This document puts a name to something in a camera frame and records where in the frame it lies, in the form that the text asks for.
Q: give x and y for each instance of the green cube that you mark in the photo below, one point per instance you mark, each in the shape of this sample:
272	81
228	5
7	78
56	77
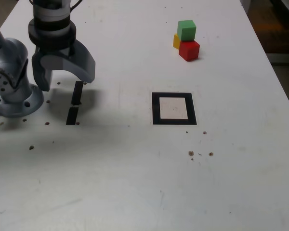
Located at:
186	31

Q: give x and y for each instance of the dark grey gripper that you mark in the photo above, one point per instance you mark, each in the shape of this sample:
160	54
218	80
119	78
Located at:
54	51

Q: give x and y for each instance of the black tape square outline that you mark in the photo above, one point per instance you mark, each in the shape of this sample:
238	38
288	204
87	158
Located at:
156	108

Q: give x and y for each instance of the yellow cube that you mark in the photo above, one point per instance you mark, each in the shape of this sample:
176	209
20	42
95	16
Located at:
176	42

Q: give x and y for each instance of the dark background furniture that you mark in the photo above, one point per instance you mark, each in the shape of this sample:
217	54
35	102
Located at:
274	31

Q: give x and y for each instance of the black tape strip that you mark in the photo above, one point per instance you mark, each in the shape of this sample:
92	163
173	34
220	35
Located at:
77	93

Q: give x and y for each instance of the red cube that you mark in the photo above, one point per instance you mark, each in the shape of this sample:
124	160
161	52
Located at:
189	51

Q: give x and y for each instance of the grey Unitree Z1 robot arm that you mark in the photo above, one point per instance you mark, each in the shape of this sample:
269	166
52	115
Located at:
12	96

